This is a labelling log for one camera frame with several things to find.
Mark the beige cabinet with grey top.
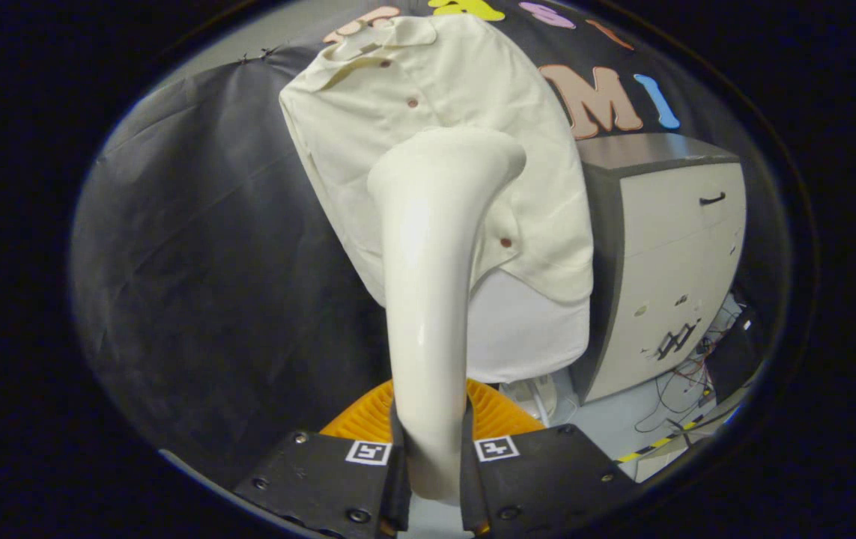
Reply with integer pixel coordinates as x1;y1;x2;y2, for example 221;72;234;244
570;133;747;405

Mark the yellow black floor tape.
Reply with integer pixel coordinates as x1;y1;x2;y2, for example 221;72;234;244
615;419;698;465

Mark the black box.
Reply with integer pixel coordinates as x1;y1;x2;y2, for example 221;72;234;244
708;307;762;383

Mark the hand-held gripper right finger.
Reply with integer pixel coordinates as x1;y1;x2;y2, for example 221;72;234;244
460;378;638;538

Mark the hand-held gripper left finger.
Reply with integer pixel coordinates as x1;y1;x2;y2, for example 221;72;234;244
233;378;410;539

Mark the white garment steamer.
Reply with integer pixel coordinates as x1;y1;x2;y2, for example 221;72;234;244
366;127;527;502

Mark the cream button shirt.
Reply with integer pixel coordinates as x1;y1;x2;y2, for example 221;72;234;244
279;13;595;308

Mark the round garment steamer base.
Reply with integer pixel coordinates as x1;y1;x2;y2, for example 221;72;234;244
506;374;559;426

